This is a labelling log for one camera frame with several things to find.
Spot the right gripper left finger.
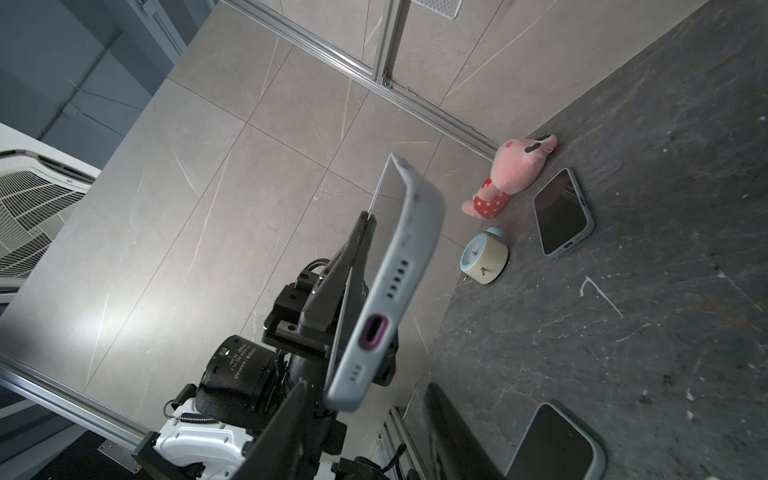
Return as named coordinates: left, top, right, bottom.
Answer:
left=233, top=380, right=312, bottom=480

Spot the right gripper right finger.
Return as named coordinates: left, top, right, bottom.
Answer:
left=424, top=382, right=504, bottom=479

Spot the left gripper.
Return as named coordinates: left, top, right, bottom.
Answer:
left=262, top=211, right=377, bottom=362

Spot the phone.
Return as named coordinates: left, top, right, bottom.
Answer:
left=325, top=154, right=445, bottom=412
left=533, top=168, right=596, bottom=258
left=505, top=402, right=607, bottom=480

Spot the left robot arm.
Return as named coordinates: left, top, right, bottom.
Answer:
left=132, top=212, right=376, bottom=479

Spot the small cream alarm clock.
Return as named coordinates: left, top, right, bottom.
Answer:
left=459, top=226, right=509, bottom=285

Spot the pink plush toy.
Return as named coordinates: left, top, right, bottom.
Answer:
left=461, top=135, right=558, bottom=220

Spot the ceiling air conditioner unit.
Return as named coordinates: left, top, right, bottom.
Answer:
left=1, top=124, right=101, bottom=307

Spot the white wire mesh basket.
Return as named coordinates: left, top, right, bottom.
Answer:
left=413, top=0, right=463, bottom=20

